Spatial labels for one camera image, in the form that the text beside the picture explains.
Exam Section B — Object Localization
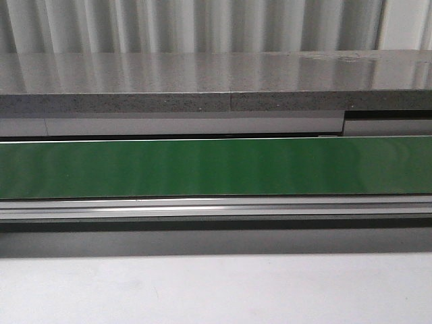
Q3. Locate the green conveyor belt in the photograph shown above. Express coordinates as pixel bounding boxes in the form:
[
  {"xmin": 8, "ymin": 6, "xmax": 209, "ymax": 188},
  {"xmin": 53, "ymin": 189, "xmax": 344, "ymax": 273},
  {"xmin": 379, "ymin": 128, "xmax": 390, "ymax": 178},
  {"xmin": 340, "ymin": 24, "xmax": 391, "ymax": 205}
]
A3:
[{"xmin": 1, "ymin": 136, "xmax": 431, "ymax": 199}]

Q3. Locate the white corrugated curtain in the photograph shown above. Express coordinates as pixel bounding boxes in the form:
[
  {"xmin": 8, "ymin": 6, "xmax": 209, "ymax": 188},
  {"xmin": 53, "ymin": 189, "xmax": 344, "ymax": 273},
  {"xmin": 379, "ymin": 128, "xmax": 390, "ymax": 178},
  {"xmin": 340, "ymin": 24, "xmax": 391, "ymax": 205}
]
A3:
[{"xmin": 0, "ymin": 0, "xmax": 432, "ymax": 54}]

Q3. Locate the aluminium conveyor frame rail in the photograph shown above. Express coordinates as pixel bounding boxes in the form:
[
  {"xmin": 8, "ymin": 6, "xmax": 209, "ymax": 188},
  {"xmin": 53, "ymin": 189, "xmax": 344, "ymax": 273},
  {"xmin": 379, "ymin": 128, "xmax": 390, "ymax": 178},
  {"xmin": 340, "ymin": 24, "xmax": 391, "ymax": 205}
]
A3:
[{"xmin": 1, "ymin": 194, "xmax": 431, "ymax": 223}]

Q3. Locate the grey granite counter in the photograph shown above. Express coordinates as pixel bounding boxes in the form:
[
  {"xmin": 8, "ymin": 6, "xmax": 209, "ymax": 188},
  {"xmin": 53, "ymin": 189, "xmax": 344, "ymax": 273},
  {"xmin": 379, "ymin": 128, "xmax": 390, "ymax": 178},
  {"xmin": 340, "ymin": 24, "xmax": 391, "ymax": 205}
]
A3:
[{"xmin": 0, "ymin": 49, "xmax": 432, "ymax": 137}]

